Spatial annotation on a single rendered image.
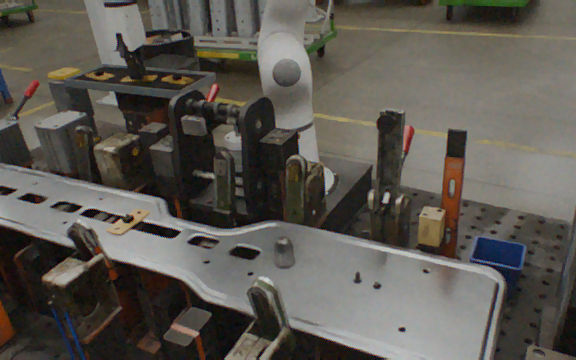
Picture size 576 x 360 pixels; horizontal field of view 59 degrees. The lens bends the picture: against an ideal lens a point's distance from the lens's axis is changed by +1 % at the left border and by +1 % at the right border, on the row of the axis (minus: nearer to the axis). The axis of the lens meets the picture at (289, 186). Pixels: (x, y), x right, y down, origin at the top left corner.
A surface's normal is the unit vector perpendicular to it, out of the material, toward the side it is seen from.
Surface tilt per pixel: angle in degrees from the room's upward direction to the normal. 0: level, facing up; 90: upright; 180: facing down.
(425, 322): 0
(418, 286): 0
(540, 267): 0
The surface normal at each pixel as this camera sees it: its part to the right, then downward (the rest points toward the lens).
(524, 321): -0.08, -0.87
